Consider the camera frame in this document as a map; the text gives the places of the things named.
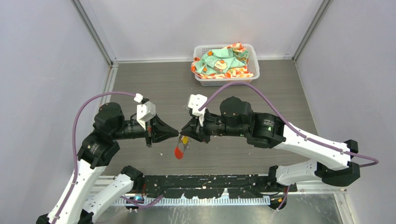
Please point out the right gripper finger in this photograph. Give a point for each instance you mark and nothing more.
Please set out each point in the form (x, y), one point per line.
(195, 136)
(190, 129)

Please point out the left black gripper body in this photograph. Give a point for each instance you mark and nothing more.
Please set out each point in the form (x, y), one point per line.
(153, 127)

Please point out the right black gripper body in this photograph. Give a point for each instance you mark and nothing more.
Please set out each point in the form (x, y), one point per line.
(209, 127)

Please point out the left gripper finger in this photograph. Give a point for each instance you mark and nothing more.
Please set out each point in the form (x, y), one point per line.
(163, 129)
(161, 136)

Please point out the key with yellow tag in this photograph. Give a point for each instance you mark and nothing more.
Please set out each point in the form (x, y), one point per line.
(185, 140)

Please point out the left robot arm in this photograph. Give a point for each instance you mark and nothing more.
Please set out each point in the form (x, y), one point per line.
(95, 154)

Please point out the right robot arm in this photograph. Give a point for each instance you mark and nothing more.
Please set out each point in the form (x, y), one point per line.
(328, 161)

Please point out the colourful patterned cloth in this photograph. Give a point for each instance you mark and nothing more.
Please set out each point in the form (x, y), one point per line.
(225, 63)

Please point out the white plastic basket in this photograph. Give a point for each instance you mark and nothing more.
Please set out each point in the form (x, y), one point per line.
(252, 66)

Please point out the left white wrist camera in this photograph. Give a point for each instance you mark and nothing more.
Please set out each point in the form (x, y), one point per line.
(145, 110)

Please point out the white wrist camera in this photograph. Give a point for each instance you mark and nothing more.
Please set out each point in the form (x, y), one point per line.
(145, 110)
(195, 102)

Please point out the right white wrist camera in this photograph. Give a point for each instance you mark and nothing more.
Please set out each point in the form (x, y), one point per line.
(195, 102)

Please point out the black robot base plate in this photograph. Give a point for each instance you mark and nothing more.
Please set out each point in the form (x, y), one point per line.
(206, 186)

